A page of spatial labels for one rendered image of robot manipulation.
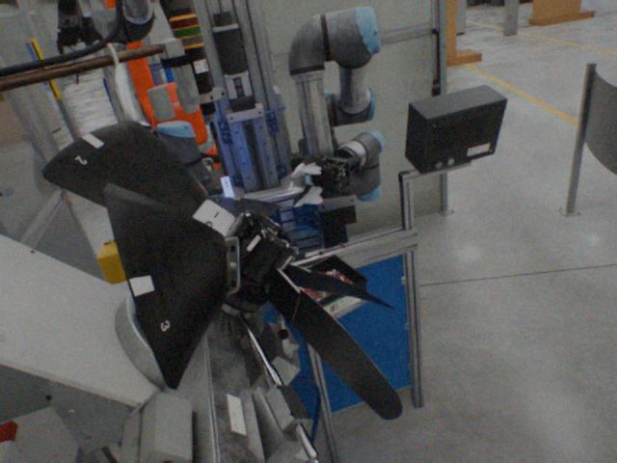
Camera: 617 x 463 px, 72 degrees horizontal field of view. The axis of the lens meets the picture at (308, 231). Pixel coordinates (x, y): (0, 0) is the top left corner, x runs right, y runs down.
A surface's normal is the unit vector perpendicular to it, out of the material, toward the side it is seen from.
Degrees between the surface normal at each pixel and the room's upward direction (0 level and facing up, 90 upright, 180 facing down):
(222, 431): 50
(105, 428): 90
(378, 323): 90
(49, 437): 0
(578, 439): 0
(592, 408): 0
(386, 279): 90
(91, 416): 90
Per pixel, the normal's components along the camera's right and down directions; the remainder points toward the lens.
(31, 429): -0.16, -0.87
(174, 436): 0.62, -0.76
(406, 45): 0.27, 0.43
